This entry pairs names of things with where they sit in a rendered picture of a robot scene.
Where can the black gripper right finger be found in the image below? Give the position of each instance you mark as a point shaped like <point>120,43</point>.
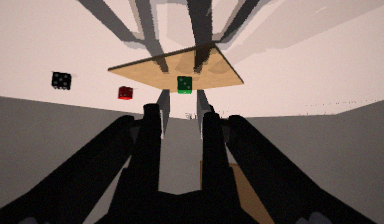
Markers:
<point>286,192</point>

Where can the dark green die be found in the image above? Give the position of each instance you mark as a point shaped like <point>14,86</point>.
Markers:
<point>184,85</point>

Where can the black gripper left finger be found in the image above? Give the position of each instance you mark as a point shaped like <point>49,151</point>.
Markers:
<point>71,191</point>

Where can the red die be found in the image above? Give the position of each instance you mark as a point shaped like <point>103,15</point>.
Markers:
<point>125,93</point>

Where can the black die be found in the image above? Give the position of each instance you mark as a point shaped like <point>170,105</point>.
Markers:
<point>61,81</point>

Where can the tan flat mat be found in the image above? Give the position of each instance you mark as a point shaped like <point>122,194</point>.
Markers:
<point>205,63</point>

